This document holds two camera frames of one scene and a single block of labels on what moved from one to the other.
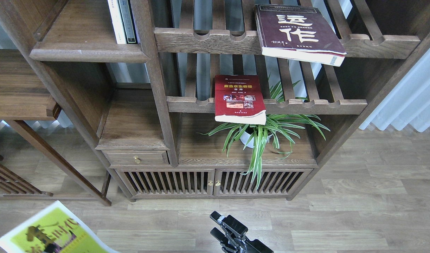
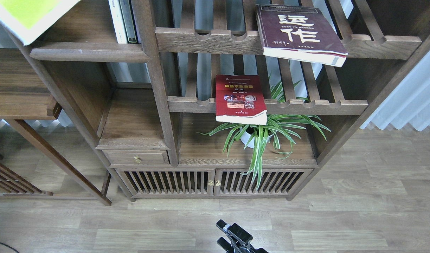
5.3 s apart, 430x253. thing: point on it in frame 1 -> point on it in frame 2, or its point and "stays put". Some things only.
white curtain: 416,100 stays put
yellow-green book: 56,228 -> 27,19
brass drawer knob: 137,160 stays put
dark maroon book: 300,33 stays put
